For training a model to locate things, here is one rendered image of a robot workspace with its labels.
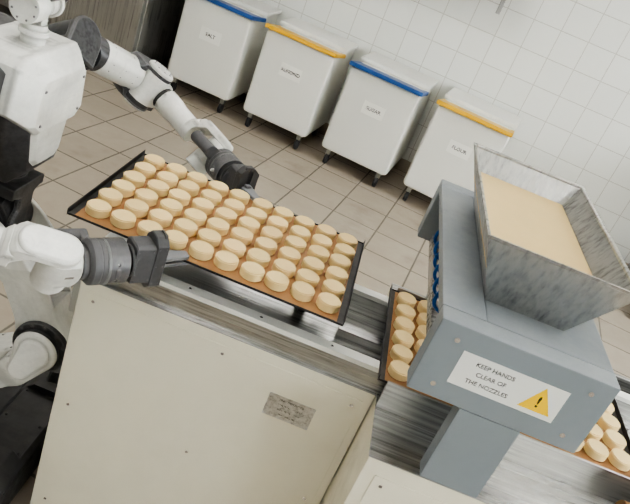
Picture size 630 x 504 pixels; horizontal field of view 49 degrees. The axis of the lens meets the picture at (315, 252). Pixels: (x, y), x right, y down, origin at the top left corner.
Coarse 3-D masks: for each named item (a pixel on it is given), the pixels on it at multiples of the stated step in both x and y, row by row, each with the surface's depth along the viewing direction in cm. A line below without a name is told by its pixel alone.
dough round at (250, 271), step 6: (246, 264) 142; (252, 264) 143; (258, 264) 144; (240, 270) 141; (246, 270) 140; (252, 270) 141; (258, 270) 142; (264, 270) 143; (246, 276) 140; (252, 276) 140; (258, 276) 140
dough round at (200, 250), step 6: (198, 240) 143; (192, 246) 141; (198, 246) 141; (204, 246) 142; (210, 246) 143; (192, 252) 140; (198, 252) 140; (204, 252) 140; (210, 252) 141; (198, 258) 140; (204, 258) 141; (210, 258) 142
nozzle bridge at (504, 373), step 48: (432, 240) 180; (480, 288) 132; (432, 336) 120; (480, 336) 118; (528, 336) 123; (576, 336) 129; (432, 384) 123; (480, 384) 122; (528, 384) 120; (576, 384) 119; (480, 432) 126; (528, 432) 125; (576, 432) 123; (432, 480) 133; (480, 480) 131
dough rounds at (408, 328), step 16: (400, 304) 171; (416, 304) 178; (400, 320) 164; (416, 320) 170; (400, 336) 158; (416, 336) 164; (400, 352) 152; (416, 352) 158; (400, 368) 147; (400, 384) 145; (608, 416) 160; (592, 432) 152; (608, 432) 154; (560, 448) 146; (592, 448) 147; (608, 448) 152; (608, 464) 147; (624, 464) 146
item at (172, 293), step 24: (120, 288) 150; (144, 288) 149; (168, 288) 148; (192, 288) 149; (192, 312) 150; (216, 312) 149; (240, 312) 148; (240, 336) 150; (264, 336) 149; (288, 336) 148; (312, 336) 150; (312, 360) 150; (336, 360) 149; (360, 360) 148; (360, 384) 151; (384, 384) 150
